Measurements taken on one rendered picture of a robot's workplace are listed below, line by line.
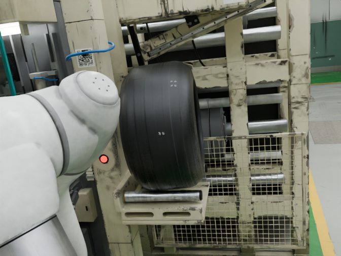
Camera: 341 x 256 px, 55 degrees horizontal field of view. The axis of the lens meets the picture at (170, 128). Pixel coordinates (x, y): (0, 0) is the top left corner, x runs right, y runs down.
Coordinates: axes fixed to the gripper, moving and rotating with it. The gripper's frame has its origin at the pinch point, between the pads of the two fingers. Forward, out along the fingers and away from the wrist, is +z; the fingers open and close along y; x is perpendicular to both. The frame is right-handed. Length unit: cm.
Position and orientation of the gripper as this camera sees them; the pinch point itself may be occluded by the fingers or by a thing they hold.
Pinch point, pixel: (74, 188)
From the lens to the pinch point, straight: 128.1
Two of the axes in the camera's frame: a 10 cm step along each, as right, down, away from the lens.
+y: -9.8, 0.6, 2.1
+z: 1.8, -2.9, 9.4
